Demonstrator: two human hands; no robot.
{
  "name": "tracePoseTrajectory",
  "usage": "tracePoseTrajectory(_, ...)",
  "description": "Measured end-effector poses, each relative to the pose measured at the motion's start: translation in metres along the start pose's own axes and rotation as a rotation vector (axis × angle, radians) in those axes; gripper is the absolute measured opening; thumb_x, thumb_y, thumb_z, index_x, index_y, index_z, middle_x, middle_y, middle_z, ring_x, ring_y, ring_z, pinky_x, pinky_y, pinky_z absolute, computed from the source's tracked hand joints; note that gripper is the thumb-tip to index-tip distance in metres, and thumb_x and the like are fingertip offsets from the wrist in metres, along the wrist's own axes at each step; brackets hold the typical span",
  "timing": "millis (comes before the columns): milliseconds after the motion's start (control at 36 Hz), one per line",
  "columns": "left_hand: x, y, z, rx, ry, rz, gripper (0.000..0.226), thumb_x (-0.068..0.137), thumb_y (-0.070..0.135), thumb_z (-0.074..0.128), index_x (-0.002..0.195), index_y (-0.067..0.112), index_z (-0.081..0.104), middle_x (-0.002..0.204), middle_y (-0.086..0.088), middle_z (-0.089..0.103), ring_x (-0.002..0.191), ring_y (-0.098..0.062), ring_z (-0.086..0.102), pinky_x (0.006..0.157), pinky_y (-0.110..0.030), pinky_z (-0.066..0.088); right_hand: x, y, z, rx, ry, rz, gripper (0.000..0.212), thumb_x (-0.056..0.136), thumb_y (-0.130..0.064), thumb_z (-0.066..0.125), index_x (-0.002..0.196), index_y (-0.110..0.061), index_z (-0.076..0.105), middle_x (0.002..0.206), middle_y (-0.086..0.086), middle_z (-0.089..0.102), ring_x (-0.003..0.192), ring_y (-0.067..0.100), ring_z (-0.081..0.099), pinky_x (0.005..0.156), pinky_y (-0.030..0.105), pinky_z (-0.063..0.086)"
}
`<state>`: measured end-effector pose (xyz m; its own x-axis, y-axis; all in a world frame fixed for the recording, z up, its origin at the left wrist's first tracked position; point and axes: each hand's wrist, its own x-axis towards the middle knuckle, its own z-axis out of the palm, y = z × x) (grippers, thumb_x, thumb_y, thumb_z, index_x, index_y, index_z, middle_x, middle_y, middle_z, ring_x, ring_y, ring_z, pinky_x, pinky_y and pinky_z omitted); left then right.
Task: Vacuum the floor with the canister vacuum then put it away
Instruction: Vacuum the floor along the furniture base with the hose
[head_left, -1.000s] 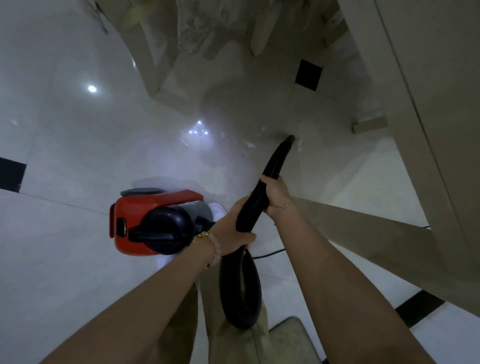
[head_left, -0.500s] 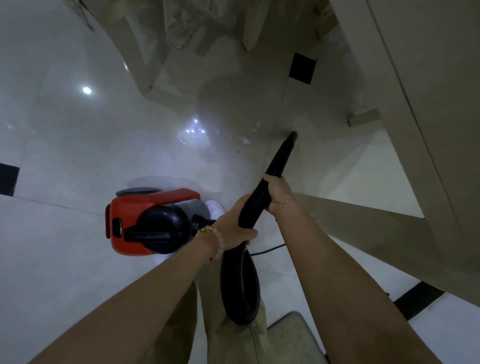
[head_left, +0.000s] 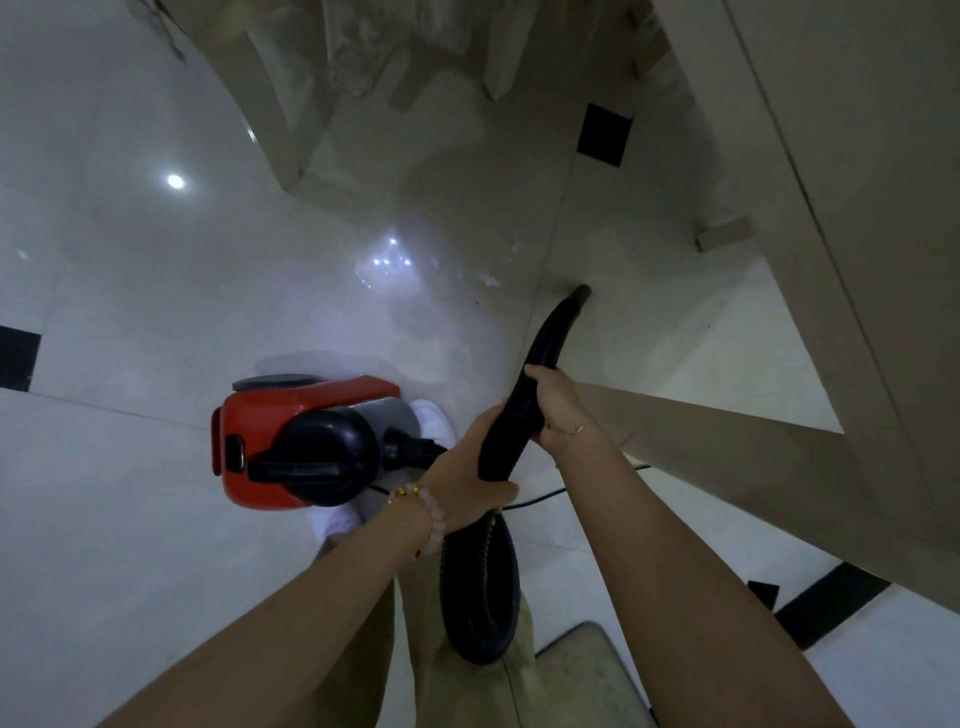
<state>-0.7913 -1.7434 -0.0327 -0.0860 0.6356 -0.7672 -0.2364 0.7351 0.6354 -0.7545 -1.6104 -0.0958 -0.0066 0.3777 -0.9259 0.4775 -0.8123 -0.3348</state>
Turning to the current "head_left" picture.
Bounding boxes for person's left hand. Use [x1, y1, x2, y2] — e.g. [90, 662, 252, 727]
[423, 404, 520, 540]

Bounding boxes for person's right hand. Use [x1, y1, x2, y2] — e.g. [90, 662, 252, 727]
[522, 363, 601, 463]

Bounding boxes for black power cord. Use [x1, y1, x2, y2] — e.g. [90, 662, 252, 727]
[367, 463, 654, 513]

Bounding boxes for red and black vacuum cleaner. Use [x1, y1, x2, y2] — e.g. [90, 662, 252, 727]
[211, 284, 594, 666]

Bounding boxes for person's right forearm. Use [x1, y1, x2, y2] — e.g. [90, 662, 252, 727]
[554, 427, 858, 728]

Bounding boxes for person's left forearm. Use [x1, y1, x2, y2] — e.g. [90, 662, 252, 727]
[97, 494, 445, 728]

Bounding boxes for beige floor mat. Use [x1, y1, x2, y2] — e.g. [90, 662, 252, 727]
[533, 620, 658, 728]

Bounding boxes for white right shoe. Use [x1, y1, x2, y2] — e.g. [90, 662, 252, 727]
[408, 398, 457, 451]

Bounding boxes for white shoe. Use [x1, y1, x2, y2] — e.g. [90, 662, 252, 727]
[408, 398, 457, 451]
[311, 502, 366, 553]

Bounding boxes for white left shoe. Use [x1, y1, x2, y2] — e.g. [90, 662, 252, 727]
[311, 502, 366, 553]

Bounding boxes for khaki trousers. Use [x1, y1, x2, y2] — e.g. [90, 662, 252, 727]
[307, 524, 543, 728]

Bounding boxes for cream dining table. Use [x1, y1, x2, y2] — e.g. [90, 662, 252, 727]
[577, 0, 960, 613]

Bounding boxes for cream wooden chair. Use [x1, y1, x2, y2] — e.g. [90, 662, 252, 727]
[149, 0, 543, 201]

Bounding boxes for thin gold bracelet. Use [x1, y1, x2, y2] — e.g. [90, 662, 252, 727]
[554, 423, 591, 471]

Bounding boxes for gold and pink bead bracelet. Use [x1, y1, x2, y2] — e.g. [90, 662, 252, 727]
[386, 483, 448, 561]

